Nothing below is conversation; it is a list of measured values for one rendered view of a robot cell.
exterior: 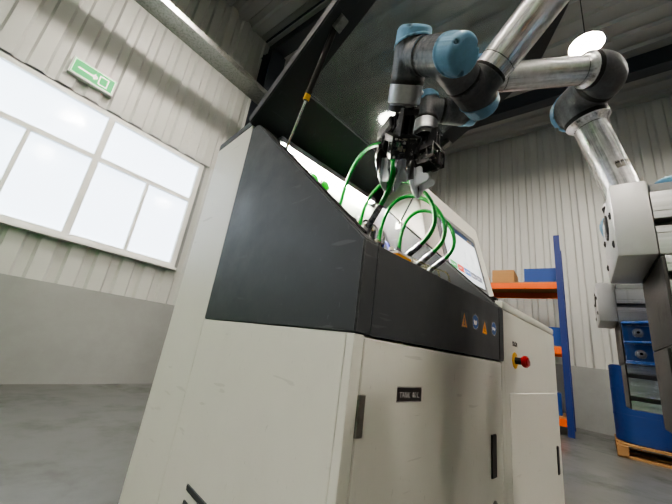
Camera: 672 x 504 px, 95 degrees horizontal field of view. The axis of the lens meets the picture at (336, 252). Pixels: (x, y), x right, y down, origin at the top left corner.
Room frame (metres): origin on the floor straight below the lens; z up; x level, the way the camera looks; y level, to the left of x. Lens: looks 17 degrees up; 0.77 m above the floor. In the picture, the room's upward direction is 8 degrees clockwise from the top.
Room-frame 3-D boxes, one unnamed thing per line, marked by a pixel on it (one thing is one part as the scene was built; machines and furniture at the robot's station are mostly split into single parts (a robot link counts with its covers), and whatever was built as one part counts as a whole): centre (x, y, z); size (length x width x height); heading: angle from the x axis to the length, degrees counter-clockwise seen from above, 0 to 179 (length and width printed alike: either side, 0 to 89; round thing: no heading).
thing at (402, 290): (0.75, -0.29, 0.87); 0.62 x 0.04 x 0.16; 133
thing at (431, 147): (0.79, -0.23, 1.36); 0.09 x 0.08 x 0.12; 43
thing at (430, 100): (0.80, -0.22, 1.52); 0.09 x 0.08 x 0.11; 87
